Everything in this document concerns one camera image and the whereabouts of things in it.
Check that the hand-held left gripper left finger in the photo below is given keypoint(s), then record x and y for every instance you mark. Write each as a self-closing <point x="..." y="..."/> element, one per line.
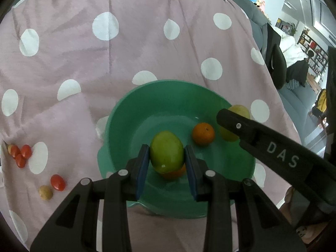
<point x="143" y="170"/>

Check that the grey sofa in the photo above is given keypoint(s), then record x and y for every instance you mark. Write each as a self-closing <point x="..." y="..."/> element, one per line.
<point x="299" y="102"/>

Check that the black chair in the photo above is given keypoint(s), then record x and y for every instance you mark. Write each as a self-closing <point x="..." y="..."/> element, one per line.
<point x="275" y="60"/>

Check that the person's right hand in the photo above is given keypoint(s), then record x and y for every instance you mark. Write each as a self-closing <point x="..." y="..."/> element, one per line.
<point x="290" y="197"/>

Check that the dark cloth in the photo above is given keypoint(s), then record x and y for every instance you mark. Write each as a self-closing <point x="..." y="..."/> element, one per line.
<point x="298" y="72"/>

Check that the yellow lemon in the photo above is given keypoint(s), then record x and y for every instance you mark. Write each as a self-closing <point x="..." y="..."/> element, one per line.
<point x="241" y="111"/>

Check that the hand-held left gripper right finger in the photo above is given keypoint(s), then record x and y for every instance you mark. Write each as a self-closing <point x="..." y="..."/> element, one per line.
<point x="190" y="170"/>

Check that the wooden wall shelf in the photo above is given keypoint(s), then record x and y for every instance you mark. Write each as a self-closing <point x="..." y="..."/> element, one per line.
<point x="313" y="48"/>

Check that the large orange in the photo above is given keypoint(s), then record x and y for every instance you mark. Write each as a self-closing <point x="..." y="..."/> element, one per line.
<point x="173" y="175"/>

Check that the green plastic bowl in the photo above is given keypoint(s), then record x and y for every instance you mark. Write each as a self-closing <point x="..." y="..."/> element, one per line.
<point x="170" y="105"/>

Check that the ceiling air vent panel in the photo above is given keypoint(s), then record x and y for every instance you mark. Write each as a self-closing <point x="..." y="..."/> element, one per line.
<point x="321" y="13"/>

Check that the white duvet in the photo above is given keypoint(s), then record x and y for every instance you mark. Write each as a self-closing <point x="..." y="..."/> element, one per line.
<point x="291" y="47"/>

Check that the small orange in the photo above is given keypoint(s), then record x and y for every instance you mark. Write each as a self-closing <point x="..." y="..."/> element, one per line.
<point x="203" y="134"/>

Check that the pink polka dot blanket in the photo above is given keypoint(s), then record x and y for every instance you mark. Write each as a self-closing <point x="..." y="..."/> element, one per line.
<point x="131" y="52"/>

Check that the yellow chair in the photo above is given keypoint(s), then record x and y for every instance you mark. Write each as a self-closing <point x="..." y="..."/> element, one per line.
<point x="320" y="102"/>

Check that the green mango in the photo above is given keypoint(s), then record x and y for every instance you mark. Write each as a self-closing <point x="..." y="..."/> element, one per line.
<point x="166" y="149"/>

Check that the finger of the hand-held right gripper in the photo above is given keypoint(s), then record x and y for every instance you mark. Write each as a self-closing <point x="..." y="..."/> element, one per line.
<point x="229" y="119"/>

